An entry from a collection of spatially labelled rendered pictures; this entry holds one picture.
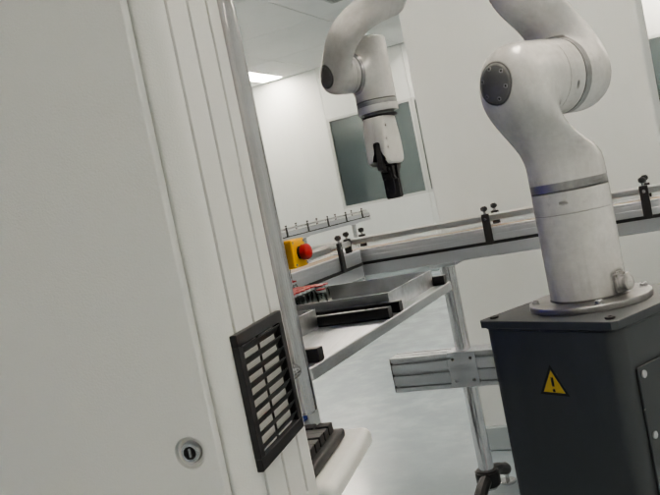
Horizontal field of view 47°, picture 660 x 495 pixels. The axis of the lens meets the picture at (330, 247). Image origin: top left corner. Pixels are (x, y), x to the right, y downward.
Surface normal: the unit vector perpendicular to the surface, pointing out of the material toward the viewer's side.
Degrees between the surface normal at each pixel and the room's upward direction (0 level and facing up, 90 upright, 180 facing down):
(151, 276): 90
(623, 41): 90
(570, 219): 90
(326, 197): 90
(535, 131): 126
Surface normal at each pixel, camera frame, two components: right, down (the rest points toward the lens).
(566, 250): -0.59, 0.16
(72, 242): -0.25, 0.11
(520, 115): -0.45, 0.75
